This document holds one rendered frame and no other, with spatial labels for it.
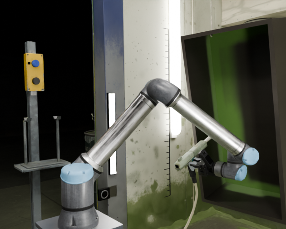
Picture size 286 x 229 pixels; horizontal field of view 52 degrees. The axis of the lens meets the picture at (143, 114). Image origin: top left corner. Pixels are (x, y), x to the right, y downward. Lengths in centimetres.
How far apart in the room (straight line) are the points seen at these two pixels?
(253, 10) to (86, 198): 240
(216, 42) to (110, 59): 80
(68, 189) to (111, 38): 131
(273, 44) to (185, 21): 133
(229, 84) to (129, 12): 97
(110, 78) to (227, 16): 155
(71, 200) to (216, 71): 145
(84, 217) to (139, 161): 116
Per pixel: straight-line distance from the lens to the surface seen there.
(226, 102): 233
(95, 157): 155
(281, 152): 187
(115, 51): 234
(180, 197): 292
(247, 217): 311
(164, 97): 143
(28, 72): 218
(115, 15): 240
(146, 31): 256
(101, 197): 232
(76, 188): 139
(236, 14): 326
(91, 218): 145
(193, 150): 193
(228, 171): 175
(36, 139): 226
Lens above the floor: 122
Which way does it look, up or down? 3 degrees down
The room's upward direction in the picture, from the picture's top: 1 degrees counter-clockwise
